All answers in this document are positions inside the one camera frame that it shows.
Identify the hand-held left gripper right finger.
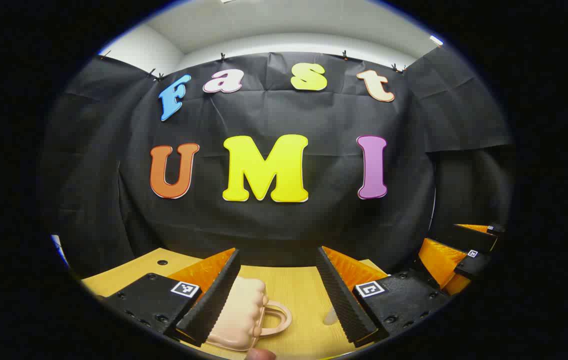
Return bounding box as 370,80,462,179
315,245,452,349

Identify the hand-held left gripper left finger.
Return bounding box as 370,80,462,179
98,247,242,347

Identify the pink suitcase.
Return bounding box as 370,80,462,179
204,276,293,352

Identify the black backdrop cloth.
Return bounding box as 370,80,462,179
39,47,515,276

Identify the blue lit screen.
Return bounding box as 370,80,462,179
51,234,70,266

